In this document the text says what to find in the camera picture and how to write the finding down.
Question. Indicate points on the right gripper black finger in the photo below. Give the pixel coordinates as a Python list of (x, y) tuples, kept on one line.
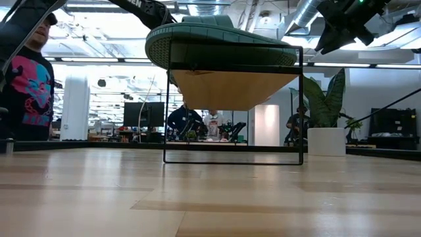
[(366, 36), (332, 36)]

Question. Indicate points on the teal foam slide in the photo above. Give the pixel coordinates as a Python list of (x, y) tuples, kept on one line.
[(197, 36)]

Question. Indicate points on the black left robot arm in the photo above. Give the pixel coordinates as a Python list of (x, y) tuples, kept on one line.
[(148, 11)]

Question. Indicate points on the small background plant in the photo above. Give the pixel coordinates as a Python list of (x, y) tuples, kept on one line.
[(354, 125)]

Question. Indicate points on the person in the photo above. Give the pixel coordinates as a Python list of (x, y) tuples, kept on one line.
[(182, 120), (213, 123), (296, 125), (29, 98)]

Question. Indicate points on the green plant in white pot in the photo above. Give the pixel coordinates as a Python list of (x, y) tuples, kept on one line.
[(325, 141)]

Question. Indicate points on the black background monitor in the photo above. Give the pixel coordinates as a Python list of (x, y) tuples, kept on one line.
[(141, 113)]

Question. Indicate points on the white column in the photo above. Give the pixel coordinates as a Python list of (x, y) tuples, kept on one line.
[(75, 108)]

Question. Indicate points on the silver ventilation duct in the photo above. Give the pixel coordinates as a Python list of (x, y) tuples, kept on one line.
[(306, 13), (207, 8)]

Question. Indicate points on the white wall panel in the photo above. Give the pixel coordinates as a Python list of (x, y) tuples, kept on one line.
[(266, 125)]

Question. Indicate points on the black frame wooden shelf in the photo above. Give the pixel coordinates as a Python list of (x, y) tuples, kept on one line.
[(230, 89)]

